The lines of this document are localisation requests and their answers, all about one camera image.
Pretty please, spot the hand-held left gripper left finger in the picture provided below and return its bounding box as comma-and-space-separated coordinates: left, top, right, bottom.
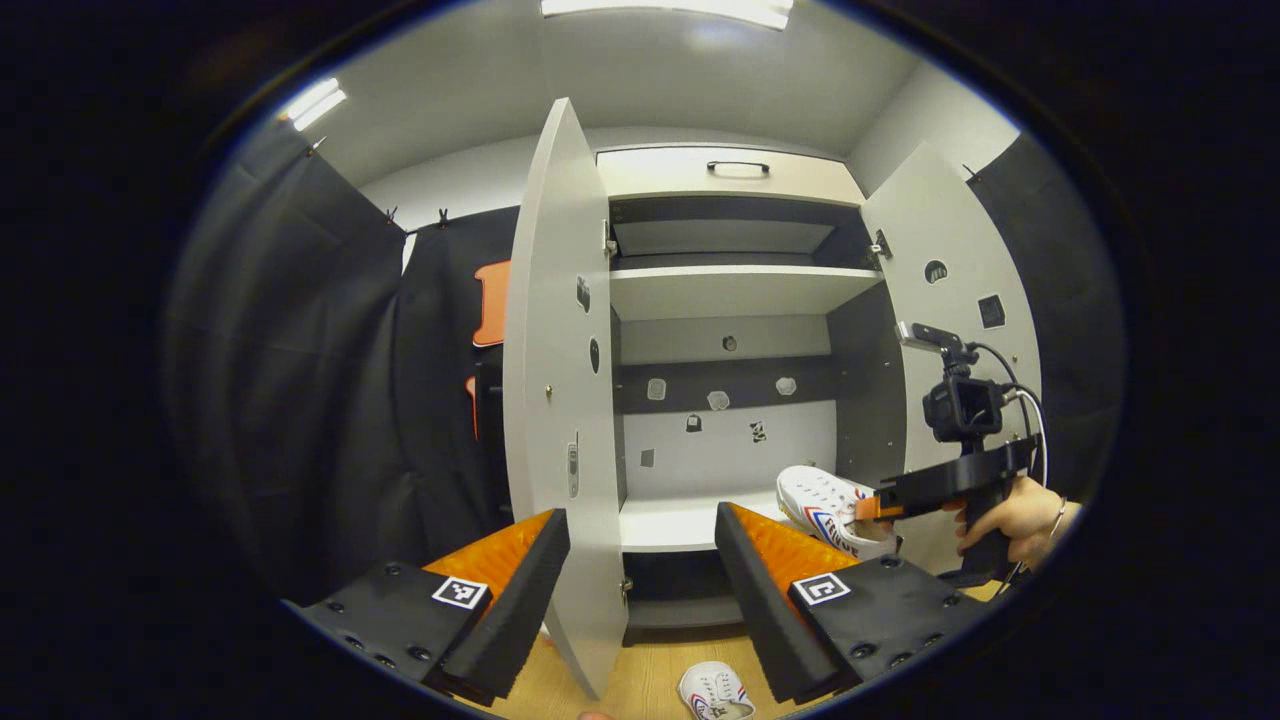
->
283, 508, 571, 708

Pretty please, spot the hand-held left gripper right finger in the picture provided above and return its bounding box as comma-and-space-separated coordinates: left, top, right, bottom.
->
714, 502, 991, 704

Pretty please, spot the white striped shoe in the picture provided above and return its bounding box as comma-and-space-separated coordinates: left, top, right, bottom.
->
678, 660, 757, 720
776, 465, 901, 561

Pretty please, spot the white shoe cabinet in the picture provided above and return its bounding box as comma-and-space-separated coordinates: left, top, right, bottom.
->
597, 143, 911, 646

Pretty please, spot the white cabinet door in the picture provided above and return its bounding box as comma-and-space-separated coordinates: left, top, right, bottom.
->
502, 97, 629, 701
860, 140, 1043, 579

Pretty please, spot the cream cabinet drawer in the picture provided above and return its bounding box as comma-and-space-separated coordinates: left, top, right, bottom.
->
597, 146, 867, 207

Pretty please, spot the black backdrop cloth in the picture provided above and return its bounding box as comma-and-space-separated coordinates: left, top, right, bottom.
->
395, 205, 521, 561
965, 130, 1126, 501
165, 125, 411, 601

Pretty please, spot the ceiling light panel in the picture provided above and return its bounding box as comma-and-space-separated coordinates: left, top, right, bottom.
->
540, 0, 796, 31
280, 77, 349, 133

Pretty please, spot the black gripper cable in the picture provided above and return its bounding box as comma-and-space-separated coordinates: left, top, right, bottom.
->
970, 342, 1051, 581

